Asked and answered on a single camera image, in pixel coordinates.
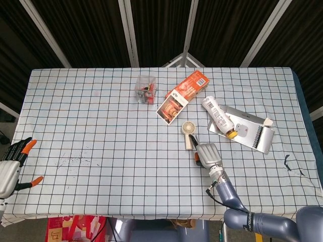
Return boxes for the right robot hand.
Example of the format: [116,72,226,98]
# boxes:
[189,134,224,170]

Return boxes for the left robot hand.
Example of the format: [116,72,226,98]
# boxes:
[0,137,44,199]

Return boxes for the small beige handheld fan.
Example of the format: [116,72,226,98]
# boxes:
[180,120,200,151]

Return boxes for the plastic bottle yellow cap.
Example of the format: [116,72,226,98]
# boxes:
[201,95,238,140]

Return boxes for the flat silver cardboard box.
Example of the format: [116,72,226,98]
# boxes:
[206,105,276,154]

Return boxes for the orange carton box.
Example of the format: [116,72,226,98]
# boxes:
[165,70,210,104]

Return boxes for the red patterned bag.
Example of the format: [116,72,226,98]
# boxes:
[45,214,108,242]

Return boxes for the clear box red clips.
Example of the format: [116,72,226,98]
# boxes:
[136,75,156,104]

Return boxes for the grey robot torso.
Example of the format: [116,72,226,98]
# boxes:
[108,218,210,242]

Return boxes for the white black grid tablecloth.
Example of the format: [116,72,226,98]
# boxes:
[0,66,323,225]

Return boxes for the dark brown curtain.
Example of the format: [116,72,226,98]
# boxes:
[0,0,323,122]

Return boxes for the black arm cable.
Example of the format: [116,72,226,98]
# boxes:
[205,186,247,211]

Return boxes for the white frame rail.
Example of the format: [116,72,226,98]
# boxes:
[0,102,20,118]
[309,109,323,122]

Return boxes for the white triangular frame base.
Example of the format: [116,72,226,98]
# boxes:
[161,52,205,68]

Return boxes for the white frame post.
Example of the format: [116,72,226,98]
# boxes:
[181,0,200,68]
[19,0,73,68]
[118,0,140,68]
[239,0,291,68]

